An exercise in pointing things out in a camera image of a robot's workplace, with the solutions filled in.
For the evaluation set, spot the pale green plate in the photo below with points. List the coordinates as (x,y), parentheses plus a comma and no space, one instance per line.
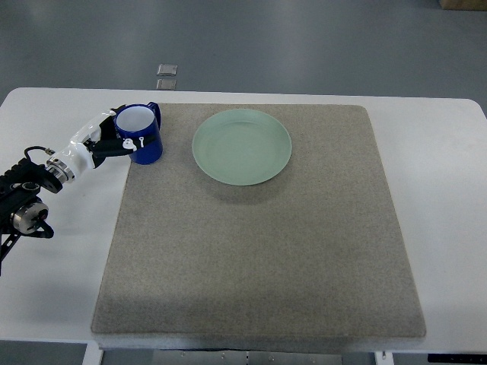
(241,147)

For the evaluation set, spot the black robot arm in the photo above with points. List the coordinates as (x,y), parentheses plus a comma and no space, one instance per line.
(23,213)

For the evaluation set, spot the black label strip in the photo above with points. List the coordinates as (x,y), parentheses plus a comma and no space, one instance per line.
(457,358)

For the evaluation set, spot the white table frame leg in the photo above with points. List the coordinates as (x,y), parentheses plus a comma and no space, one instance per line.
(93,354)

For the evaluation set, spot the blue mug white inside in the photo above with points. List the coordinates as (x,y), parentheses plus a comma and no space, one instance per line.
(139,126)

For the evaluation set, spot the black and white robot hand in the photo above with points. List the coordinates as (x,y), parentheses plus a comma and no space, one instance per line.
(91,145)

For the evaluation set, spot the cardboard box corner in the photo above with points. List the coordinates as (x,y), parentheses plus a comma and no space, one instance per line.
(463,5)

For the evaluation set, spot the beige felt mat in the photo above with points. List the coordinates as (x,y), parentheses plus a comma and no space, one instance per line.
(314,254)

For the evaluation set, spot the upper metal floor plate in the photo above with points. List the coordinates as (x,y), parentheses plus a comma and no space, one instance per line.
(166,70)

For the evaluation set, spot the grey metal base panel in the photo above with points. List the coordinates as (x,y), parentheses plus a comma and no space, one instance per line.
(242,357)

